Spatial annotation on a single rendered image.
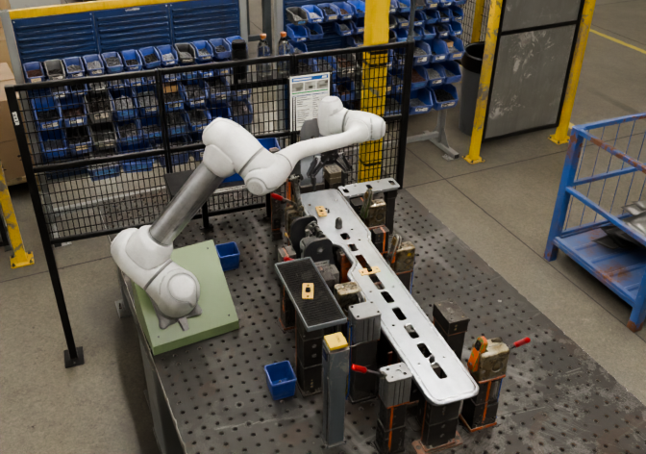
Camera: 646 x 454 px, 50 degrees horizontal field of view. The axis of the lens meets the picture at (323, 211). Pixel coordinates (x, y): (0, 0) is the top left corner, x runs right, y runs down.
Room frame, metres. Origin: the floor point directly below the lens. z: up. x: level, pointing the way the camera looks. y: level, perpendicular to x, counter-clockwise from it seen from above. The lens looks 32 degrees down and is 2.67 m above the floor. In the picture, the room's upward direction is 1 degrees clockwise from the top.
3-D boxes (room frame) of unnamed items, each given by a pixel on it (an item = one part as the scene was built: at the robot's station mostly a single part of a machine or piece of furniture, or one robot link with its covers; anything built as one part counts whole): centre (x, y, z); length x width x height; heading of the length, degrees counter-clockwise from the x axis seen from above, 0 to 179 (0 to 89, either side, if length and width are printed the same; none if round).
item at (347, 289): (2.02, -0.10, 0.89); 0.13 x 0.11 x 0.38; 110
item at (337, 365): (1.65, -0.05, 0.92); 0.08 x 0.08 x 0.44; 20
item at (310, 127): (2.92, 0.06, 1.17); 0.12 x 0.01 x 0.34; 110
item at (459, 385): (2.21, -0.20, 1.00); 1.38 x 0.22 x 0.02; 20
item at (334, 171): (2.97, -0.05, 0.88); 0.08 x 0.08 x 0.36; 20
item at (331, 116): (2.66, -0.04, 1.48); 0.13 x 0.11 x 0.16; 67
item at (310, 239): (2.25, 0.04, 0.94); 0.18 x 0.13 x 0.49; 20
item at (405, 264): (2.35, -0.33, 0.87); 0.12 x 0.09 x 0.35; 110
